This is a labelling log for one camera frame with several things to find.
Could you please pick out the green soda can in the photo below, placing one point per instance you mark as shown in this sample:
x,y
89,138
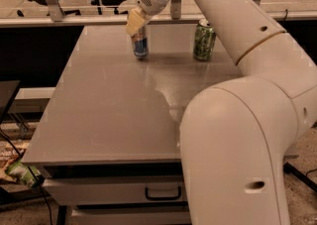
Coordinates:
x,y
204,41

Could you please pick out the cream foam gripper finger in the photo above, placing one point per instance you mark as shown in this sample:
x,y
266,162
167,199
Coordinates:
x,y
137,18

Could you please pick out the dark side table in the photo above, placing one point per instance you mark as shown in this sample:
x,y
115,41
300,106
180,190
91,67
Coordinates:
x,y
8,92

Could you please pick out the middle metal glass bracket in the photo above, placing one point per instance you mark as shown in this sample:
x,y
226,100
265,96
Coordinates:
x,y
175,9

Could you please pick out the upper drawer with black handle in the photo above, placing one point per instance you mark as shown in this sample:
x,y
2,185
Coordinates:
x,y
116,190

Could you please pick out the green chip bag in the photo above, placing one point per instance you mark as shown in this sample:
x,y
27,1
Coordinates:
x,y
27,175

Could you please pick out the blue silver Red Bull can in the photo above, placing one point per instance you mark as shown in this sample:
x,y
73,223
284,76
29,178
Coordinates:
x,y
140,43

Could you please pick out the grey drawer cabinet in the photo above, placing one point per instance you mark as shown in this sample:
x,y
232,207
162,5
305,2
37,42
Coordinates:
x,y
113,115

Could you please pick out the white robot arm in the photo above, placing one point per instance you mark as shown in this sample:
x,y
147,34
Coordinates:
x,y
234,135

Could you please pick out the black stand leg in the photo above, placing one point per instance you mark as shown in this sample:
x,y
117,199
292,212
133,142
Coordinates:
x,y
290,169

